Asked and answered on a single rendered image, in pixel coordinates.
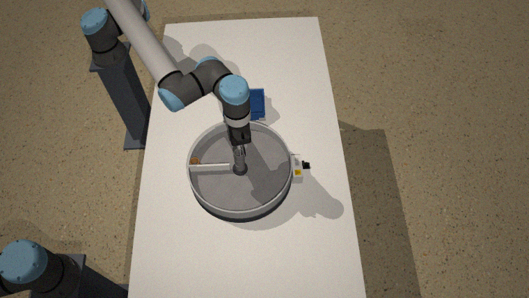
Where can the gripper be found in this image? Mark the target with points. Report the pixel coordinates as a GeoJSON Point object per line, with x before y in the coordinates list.
{"type": "Point", "coordinates": [239, 134]}

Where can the steel bushing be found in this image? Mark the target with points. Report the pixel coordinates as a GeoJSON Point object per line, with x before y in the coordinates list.
{"type": "Point", "coordinates": [240, 158]}
{"type": "Point", "coordinates": [240, 166]}
{"type": "Point", "coordinates": [240, 172]}

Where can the bronze bushing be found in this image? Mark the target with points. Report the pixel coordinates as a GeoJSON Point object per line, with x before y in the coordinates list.
{"type": "Point", "coordinates": [194, 159]}

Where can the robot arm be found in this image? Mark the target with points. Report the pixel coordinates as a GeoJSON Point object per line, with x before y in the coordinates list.
{"type": "Point", "coordinates": [58, 281]}
{"type": "Point", "coordinates": [140, 37]}

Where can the blue crate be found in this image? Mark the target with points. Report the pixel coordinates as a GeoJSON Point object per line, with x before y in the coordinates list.
{"type": "Point", "coordinates": [259, 103]}

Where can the grey turntable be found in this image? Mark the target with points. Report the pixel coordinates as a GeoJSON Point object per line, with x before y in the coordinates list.
{"type": "Point", "coordinates": [248, 198]}

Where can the white control box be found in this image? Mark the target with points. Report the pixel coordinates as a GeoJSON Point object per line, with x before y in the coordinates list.
{"type": "Point", "coordinates": [299, 171]}

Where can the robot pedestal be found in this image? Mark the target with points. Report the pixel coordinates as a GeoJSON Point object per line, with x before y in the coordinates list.
{"type": "Point", "coordinates": [76, 259]}
{"type": "Point", "coordinates": [126, 116]}

